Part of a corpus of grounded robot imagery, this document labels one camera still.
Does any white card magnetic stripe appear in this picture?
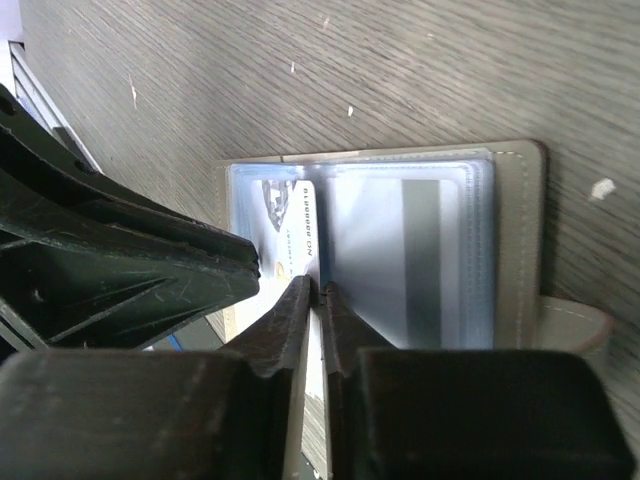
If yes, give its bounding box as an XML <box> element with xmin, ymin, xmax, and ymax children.
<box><xmin>322</xmin><ymin>177</ymin><xmax>460</xmax><ymax>349</ymax></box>

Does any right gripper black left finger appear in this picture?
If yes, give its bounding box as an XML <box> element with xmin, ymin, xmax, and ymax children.
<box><xmin>1</xmin><ymin>276</ymin><xmax>311</xmax><ymax>479</ymax></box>

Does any grey leather card holder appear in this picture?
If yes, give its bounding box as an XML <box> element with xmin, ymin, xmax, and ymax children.
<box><xmin>225</xmin><ymin>140</ymin><xmax>612</xmax><ymax>357</ymax></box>

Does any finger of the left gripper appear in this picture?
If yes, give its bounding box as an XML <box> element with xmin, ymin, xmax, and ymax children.
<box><xmin>1</xmin><ymin>91</ymin><xmax>259</xmax><ymax>353</ymax></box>

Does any white patterned credit card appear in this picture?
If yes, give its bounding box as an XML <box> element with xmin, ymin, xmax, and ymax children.
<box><xmin>247</xmin><ymin>178</ymin><xmax>321</xmax><ymax>401</ymax></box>

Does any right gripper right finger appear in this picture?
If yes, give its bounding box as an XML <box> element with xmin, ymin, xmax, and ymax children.
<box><xmin>321</xmin><ymin>283</ymin><xmax>637</xmax><ymax>479</ymax></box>

